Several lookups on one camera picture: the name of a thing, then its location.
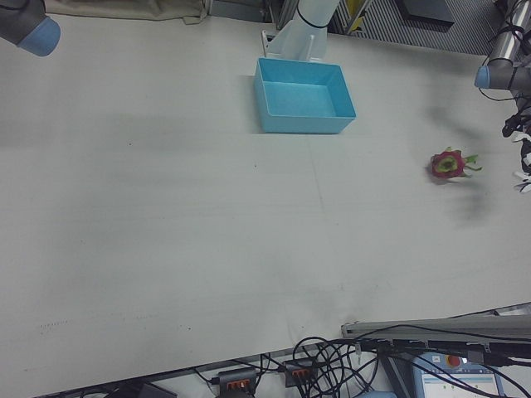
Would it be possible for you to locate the robot teach pendant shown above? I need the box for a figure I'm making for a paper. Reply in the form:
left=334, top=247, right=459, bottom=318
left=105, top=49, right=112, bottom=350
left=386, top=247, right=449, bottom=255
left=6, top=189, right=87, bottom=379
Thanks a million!
left=410, top=350, right=509, bottom=398

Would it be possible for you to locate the aluminium profile rail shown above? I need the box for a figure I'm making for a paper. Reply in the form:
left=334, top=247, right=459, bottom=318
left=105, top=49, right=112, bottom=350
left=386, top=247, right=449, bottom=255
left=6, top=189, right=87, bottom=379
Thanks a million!
left=340, top=304, right=531, bottom=346

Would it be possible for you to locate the grey box with orange switches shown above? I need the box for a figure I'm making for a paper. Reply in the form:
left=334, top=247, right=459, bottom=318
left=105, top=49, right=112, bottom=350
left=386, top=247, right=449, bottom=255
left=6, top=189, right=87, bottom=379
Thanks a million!
left=282, top=358, right=321, bottom=389
left=217, top=366, right=259, bottom=395

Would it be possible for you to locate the black cable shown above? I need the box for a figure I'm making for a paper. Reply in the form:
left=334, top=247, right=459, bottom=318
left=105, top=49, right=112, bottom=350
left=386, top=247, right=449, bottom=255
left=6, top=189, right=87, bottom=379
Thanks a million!
left=291, top=334, right=381, bottom=396
left=192, top=366, right=222, bottom=386
left=356, top=308, right=531, bottom=345

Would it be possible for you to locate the black ribbed floor mat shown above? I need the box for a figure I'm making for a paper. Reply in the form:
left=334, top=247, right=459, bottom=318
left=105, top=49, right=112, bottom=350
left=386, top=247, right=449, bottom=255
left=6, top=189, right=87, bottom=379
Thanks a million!
left=331, top=0, right=501, bottom=56

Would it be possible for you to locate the beige cloth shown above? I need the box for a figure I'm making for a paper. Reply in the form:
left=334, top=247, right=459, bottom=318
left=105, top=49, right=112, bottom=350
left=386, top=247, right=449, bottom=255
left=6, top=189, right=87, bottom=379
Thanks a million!
left=43, top=0, right=208, bottom=25

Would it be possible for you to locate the white stand base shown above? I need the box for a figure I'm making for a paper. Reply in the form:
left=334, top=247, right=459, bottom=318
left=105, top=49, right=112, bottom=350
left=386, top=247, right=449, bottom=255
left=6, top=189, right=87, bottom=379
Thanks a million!
left=260, top=0, right=341, bottom=64

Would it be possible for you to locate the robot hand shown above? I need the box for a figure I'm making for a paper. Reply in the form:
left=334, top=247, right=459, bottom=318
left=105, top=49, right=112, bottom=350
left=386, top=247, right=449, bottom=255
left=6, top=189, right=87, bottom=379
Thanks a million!
left=501, top=108, right=531, bottom=192

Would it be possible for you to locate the light blue plastic bin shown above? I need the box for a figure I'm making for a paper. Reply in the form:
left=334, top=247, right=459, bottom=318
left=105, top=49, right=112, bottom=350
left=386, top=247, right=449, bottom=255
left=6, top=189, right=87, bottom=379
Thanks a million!
left=252, top=56, right=358, bottom=135

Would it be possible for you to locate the pink dragon fruit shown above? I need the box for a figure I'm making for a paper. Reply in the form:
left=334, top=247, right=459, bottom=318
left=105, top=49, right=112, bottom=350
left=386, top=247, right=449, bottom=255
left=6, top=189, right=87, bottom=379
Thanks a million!
left=426, top=145, right=484, bottom=180

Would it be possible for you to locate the black flat tray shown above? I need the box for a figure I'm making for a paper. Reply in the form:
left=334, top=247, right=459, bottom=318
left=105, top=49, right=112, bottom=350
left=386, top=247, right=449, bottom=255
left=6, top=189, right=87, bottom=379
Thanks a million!
left=396, top=0, right=455, bottom=31

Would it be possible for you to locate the yellow black bracket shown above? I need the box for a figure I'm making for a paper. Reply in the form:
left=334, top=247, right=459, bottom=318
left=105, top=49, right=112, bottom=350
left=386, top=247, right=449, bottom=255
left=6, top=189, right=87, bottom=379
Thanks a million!
left=345, top=0, right=371, bottom=36

